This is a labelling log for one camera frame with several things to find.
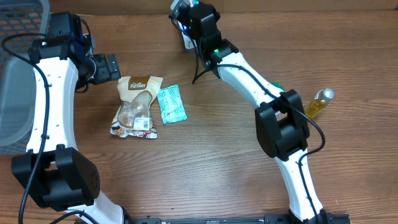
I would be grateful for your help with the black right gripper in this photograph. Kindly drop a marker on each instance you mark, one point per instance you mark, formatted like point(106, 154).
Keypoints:
point(191, 33)

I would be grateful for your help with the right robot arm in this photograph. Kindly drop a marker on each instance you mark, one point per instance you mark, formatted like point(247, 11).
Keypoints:
point(282, 127)

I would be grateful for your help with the teal wet wipes pack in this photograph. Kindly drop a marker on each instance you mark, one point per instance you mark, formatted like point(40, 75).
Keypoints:
point(171, 105)

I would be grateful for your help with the yellow dish soap bottle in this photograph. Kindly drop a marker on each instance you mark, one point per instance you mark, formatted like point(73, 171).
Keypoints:
point(320, 101)

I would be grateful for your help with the grey plastic mesh basket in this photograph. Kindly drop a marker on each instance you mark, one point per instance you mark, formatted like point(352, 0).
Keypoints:
point(17, 77)

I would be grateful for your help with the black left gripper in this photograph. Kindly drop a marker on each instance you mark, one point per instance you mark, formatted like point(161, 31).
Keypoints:
point(112, 66)

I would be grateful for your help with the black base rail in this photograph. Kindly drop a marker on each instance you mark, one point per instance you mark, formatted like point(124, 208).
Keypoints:
point(199, 221)

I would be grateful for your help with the small teal tissue pack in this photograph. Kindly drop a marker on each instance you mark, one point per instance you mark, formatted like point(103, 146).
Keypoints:
point(191, 3)

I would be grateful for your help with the green lid jar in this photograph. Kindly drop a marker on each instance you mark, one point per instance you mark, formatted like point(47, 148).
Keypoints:
point(278, 85)

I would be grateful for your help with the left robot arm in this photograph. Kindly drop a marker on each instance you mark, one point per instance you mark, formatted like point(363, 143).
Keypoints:
point(53, 173)

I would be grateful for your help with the brown snack bag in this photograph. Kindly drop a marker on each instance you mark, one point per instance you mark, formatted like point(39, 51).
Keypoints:
point(133, 117)

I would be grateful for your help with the white barcode scanner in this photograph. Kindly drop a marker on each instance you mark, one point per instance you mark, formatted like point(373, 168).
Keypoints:
point(187, 42)

